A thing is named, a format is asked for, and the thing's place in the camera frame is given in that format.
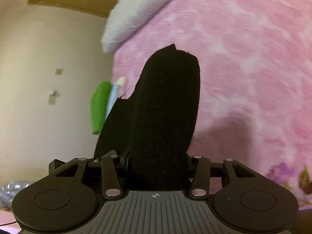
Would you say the green folded cloth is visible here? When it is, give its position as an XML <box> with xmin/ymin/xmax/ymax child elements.
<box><xmin>90</xmin><ymin>81</ymin><xmax>112</xmax><ymax>135</ymax></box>

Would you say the black garment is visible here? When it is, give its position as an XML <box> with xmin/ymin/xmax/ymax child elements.
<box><xmin>94</xmin><ymin>44</ymin><xmax>200</xmax><ymax>191</ymax></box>

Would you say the light blue folded cloth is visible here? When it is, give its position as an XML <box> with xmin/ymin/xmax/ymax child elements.
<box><xmin>105</xmin><ymin>83</ymin><xmax>121</xmax><ymax>118</ymax></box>

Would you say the white folded cloth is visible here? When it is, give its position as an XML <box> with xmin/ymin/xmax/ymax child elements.
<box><xmin>116</xmin><ymin>77</ymin><xmax>127</xmax><ymax>86</ymax></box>

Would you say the silver crinkled bag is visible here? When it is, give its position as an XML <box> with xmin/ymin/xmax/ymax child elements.
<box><xmin>0</xmin><ymin>181</ymin><xmax>34</xmax><ymax>211</ymax></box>

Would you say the pink rose bed blanket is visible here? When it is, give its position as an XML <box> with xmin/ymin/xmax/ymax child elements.
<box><xmin>113</xmin><ymin>0</ymin><xmax>311</xmax><ymax>209</ymax></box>

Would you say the lilac folded quilt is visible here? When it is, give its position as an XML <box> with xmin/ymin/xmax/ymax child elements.
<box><xmin>101</xmin><ymin>0</ymin><xmax>171</xmax><ymax>54</ymax></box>

